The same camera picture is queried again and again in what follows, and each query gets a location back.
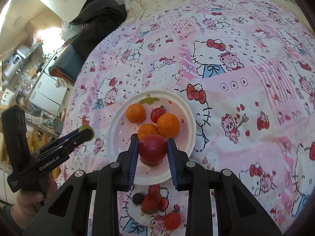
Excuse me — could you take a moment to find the medium orange mandarin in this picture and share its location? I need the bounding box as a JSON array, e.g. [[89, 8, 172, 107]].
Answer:
[[125, 103, 146, 124]]

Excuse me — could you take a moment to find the small orange mandarin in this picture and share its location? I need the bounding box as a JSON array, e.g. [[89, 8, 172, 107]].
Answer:
[[137, 124, 158, 140]]

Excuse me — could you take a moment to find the red tomato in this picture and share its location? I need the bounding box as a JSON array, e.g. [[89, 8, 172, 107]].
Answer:
[[138, 134, 167, 166], [150, 107, 166, 123], [164, 211, 182, 231]]

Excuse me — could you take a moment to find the red strawberry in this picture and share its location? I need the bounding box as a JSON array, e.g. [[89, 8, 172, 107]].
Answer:
[[141, 195, 159, 215]]

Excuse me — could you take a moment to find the large orange mandarin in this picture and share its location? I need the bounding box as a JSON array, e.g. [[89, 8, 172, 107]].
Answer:
[[157, 113, 180, 138]]

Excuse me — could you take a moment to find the green lime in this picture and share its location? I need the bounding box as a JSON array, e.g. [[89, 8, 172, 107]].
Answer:
[[79, 125, 95, 142]]

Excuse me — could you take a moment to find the person left hand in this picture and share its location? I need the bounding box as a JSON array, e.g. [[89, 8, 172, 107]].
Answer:
[[10, 173, 58, 230]]

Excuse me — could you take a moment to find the white kitchen cabinet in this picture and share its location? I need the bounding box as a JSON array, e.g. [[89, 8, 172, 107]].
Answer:
[[27, 53, 67, 116]]

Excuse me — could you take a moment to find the teal armchair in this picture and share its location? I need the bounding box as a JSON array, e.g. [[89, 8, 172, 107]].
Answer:
[[49, 45, 85, 85]]

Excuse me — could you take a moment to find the pink strawberry plate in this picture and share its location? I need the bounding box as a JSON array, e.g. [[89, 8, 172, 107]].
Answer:
[[105, 89, 196, 185]]

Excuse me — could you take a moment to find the white plastic bag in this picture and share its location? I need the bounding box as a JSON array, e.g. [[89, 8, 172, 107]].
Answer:
[[61, 21, 77, 41]]

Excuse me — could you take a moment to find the black jacket on chair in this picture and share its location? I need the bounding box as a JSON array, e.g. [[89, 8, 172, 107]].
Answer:
[[70, 0, 127, 59]]

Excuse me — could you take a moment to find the Hello Kitty pink bedsheet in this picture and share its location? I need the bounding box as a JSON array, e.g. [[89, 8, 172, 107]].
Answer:
[[57, 0, 314, 232]]

